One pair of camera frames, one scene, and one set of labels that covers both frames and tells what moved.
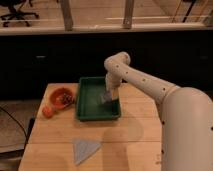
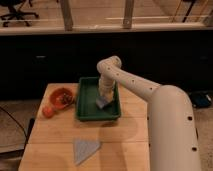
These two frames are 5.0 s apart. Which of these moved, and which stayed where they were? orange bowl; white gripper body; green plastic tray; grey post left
Moved: white gripper body
Stayed: grey post left; orange bowl; green plastic tray
